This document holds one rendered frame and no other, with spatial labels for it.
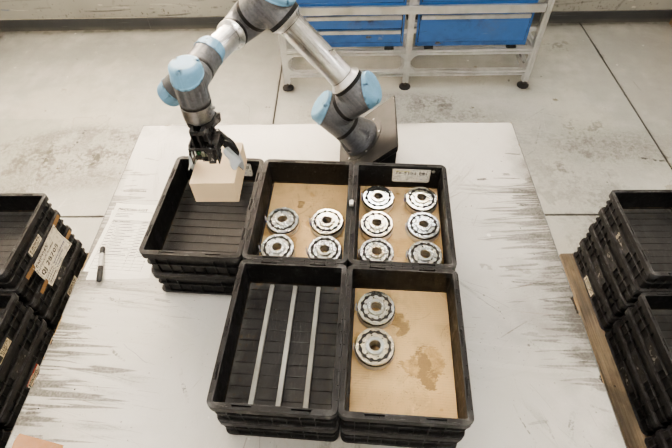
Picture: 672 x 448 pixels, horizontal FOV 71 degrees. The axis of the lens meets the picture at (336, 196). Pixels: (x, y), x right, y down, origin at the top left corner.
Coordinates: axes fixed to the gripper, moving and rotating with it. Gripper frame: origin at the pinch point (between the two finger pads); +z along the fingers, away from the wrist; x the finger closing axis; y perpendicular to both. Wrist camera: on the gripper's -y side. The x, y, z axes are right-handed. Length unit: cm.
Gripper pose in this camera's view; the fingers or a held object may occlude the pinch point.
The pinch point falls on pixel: (218, 167)
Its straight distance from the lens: 136.9
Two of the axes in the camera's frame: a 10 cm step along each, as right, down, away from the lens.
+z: 0.2, 6.5, 7.6
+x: 10.0, 0.0, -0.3
